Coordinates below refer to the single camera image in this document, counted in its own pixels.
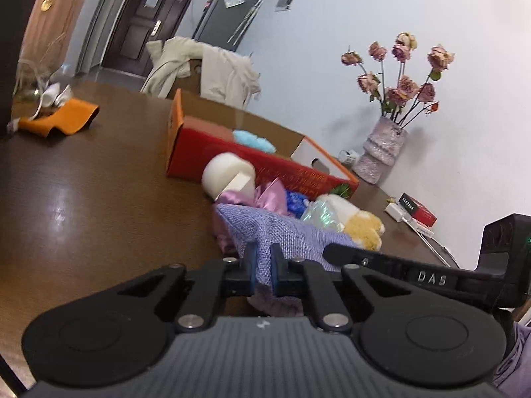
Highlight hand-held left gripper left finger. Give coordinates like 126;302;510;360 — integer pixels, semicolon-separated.
118;244;257;334

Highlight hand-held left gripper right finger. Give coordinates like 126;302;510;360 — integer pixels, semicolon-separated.
270;245;416;334

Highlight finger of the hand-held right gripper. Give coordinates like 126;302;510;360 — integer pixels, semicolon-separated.
324;242;409;283

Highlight yellow and white plush toy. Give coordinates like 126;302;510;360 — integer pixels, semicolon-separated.
317;194;386;251

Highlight purple woven cloth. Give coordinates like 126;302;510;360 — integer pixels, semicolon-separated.
213;203;366;318

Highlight iridescent plastic packet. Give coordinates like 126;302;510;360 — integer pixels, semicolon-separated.
299;199;345;233

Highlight pink satin cloth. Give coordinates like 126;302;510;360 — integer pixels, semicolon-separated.
216;178;292;254

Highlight red cardboard box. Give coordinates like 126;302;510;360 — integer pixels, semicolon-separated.
166;88;361;200

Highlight white power adapter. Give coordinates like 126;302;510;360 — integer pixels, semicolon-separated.
385;202;411;221

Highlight blue tissue pack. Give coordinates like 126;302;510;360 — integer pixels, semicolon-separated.
284;189;310;218

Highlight small red and black box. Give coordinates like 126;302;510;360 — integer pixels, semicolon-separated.
397;193;437;225

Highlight person's purple pants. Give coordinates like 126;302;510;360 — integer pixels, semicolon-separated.
492;323;531;398

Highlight pink textured vase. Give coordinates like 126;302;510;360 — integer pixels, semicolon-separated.
352;116;407;185

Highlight white foam ball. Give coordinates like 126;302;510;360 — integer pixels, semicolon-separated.
202;152;256;202

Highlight light blue fluffy pad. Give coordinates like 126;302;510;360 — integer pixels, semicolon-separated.
231;130;276;154

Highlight dried pink roses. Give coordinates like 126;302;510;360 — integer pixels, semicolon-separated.
341;32;456;129

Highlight beige jacket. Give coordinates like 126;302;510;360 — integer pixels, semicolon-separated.
140;36;262;110

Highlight wooden chair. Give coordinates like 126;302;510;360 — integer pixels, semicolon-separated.
178;60;204;92

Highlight orange pouch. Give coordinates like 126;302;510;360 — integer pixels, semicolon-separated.
19;99;100;137

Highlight clear umbrella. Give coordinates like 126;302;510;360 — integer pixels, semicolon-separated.
227;0;263;44

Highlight grey refrigerator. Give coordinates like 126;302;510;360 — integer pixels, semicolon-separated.
193;0;266;52

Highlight dark brown door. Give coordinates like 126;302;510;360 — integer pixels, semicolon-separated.
101;0;202;79

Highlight pink suitcase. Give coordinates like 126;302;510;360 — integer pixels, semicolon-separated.
21;0;86;67

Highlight black paper bag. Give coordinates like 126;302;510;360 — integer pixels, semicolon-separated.
0;0;48;135

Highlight white cable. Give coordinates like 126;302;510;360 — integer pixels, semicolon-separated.
409;220;457;268

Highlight grey door frame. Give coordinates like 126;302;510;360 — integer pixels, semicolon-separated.
76;0;137;76

